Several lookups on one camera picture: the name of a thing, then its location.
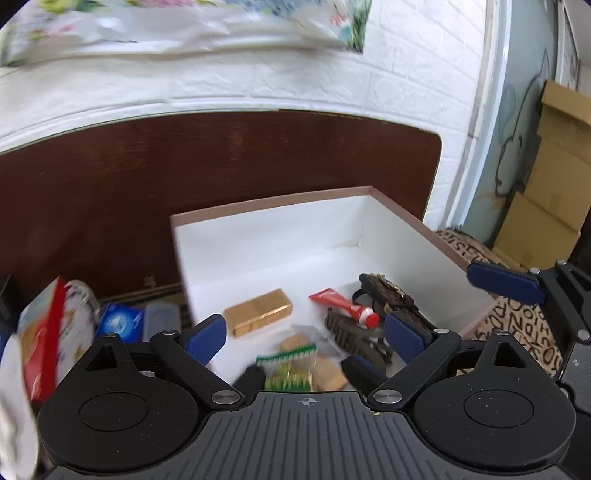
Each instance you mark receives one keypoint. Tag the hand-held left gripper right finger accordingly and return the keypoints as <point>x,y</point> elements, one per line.
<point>406,341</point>

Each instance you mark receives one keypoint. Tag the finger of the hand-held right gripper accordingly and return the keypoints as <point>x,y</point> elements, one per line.
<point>503,281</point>

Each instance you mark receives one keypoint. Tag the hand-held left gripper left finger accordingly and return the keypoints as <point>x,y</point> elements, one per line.
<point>207,339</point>

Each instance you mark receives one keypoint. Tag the brown patterned pouch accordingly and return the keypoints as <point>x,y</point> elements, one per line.
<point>392,295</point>

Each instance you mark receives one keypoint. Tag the gold rectangular box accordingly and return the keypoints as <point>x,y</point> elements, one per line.
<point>258,313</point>

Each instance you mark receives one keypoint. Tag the brown hair claw clip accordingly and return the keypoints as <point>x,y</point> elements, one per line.
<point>344,330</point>

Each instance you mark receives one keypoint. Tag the red tube with white cap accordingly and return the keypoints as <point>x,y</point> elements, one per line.
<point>339,302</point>

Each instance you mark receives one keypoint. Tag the green biscuit packet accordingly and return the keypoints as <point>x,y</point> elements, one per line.
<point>286,371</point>

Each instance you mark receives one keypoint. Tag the white cardboard box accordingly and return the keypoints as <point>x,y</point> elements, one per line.
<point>277,249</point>

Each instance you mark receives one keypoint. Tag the letter-printed blanket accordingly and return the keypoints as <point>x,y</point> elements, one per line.
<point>517,323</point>

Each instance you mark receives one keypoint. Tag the brown cardboard carton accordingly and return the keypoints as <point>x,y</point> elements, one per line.
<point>531,240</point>
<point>565,110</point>
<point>554,184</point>

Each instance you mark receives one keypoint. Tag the clear plastic case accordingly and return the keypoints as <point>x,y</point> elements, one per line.
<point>159,318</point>

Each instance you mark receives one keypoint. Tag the blue box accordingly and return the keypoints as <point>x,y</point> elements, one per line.
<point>120,323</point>

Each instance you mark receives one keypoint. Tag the red white snack bag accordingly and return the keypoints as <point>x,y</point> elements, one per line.
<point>39,341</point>

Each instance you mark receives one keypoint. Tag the brown wooden headboard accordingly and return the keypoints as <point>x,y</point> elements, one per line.
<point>184,161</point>

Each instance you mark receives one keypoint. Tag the floral plastic sheet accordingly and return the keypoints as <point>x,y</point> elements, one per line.
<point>138,23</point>

